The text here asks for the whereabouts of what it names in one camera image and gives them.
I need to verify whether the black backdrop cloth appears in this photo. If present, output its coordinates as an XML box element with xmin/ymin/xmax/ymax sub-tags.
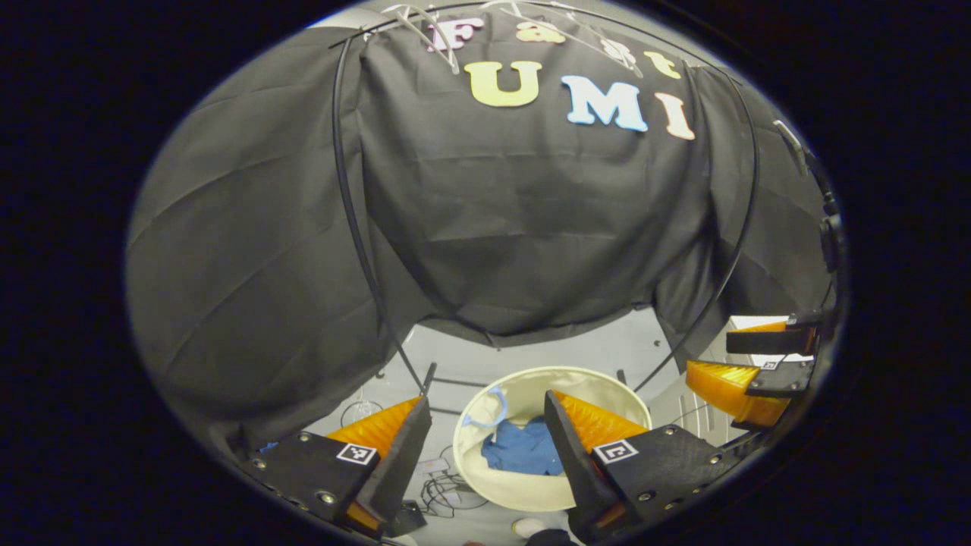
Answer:
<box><xmin>125</xmin><ymin>4</ymin><xmax>835</xmax><ymax>448</ymax></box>

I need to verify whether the person's white shoe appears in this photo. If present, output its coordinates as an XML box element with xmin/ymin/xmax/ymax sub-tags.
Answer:
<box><xmin>512</xmin><ymin>517</ymin><xmax>570</xmax><ymax>539</ymax></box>

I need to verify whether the black clothes rack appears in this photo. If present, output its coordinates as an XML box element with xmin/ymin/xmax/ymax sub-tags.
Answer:
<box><xmin>330</xmin><ymin>0</ymin><xmax>762</xmax><ymax>414</ymax></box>

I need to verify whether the blue corduroy jacket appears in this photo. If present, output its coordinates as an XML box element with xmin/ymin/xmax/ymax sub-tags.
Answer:
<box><xmin>480</xmin><ymin>415</ymin><xmax>568</xmax><ymax>478</ymax></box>

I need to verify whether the cream laundry hamper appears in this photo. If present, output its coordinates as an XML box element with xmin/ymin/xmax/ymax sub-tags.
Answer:
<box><xmin>452</xmin><ymin>366</ymin><xmax>653</xmax><ymax>513</ymax></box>

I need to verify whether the white clothes hanger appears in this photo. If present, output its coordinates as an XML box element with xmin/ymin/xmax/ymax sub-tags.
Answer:
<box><xmin>485</xmin><ymin>0</ymin><xmax>646</xmax><ymax>80</ymax></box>
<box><xmin>379</xmin><ymin>4</ymin><xmax>465</xmax><ymax>77</ymax></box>

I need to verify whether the tangle of black cables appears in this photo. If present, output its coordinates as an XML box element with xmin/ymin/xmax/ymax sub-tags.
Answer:
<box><xmin>416</xmin><ymin>455</ymin><xmax>490</xmax><ymax>518</ymax></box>

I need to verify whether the black power adapter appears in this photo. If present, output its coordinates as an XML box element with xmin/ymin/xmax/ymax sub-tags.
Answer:
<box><xmin>387</xmin><ymin>500</ymin><xmax>428</xmax><ymax>538</ymax></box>

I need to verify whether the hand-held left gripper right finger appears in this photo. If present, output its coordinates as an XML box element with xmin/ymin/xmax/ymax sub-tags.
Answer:
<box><xmin>543</xmin><ymin>390</ymin><xmax>748</xmax><ymax>543</ymax></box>

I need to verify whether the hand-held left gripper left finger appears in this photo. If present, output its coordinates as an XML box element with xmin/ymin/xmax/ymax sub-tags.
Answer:
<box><xmin>243</xmin><ymin>394</ymin><xmax>433</xmax><ymax>535</ymax></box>

